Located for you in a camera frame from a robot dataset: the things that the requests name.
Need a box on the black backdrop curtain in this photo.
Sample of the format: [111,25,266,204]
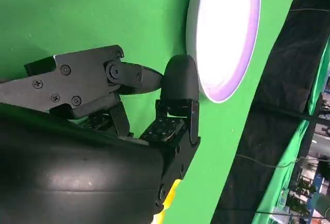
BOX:
[211,0,330,224]

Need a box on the black pole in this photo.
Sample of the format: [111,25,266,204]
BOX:
[257,104,330,127]

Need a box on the green table cloth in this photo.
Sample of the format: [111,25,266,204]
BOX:
[0,0,302,224]

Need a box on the lilac plate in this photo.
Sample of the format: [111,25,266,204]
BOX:
[185,0,261,103]

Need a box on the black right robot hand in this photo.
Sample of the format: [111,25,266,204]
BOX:
[0,44,201,224]

